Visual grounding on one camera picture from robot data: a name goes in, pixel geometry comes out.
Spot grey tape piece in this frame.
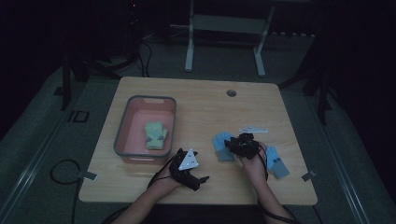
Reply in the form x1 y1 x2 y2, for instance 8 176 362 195
301 170 318 183
77 170 98 182

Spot black tripod stand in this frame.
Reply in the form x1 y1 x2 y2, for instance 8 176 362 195
277 27 341 126
53 0 142 112

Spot black background cables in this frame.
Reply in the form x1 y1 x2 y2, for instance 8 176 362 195
135 39 153 78

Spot person's left hand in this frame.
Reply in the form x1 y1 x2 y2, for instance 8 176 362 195
154 163 185 194

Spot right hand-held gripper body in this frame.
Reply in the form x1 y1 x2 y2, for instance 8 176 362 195
231 125 269 161

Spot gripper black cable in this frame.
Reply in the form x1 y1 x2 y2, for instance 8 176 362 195
257 145 302 224
147 154 177 191

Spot white metal stand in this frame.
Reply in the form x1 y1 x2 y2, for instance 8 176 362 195
170 0 276 78

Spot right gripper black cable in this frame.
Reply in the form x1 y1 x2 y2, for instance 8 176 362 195
257 145 302 224

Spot plain blue glove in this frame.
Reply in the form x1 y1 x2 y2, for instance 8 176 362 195
212 131 236 163

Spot blue glove with buttons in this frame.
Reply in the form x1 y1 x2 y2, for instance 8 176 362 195
265 146 290 180

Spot pink plastic basin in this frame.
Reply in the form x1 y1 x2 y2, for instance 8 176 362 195
113 94 177 166

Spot person's right hand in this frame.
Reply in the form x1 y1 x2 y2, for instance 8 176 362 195
237 141 269 185

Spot black floor cable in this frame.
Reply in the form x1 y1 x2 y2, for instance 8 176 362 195
49 159 84 224

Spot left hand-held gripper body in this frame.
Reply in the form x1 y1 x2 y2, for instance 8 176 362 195
169 147 201 191

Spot green glove with dot print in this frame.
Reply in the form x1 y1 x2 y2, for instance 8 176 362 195
145 124 169 151

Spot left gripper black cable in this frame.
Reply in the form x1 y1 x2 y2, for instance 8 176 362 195
147 154 177 191

